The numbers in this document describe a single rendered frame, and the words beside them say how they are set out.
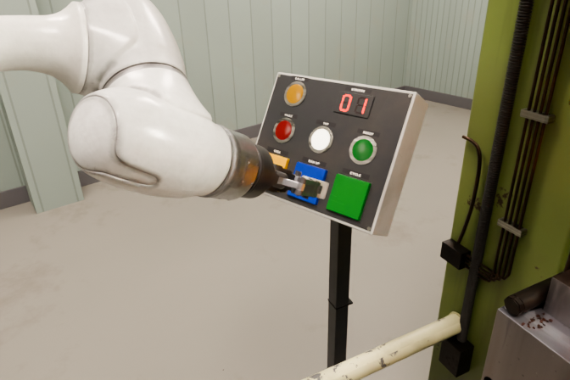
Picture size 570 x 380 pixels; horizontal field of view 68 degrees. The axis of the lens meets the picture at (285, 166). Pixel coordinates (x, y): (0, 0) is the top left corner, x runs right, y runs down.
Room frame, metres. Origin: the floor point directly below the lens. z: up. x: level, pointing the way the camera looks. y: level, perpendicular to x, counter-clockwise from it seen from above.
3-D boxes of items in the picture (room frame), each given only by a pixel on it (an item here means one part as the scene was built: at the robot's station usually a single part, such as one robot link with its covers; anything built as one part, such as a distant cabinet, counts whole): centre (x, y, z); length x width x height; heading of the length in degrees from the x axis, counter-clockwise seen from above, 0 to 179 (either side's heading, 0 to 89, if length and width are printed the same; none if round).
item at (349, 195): (0.74, -0.12, 1.01); 0.07 x 0.05 x 0.07; 50
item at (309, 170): (0.80, -0.05, 1.01); 0.07 x 0.05 x 0.07; 50
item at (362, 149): (0.77, -0.15, 1.09); 0.05 x 0.03 x 0.04; 25
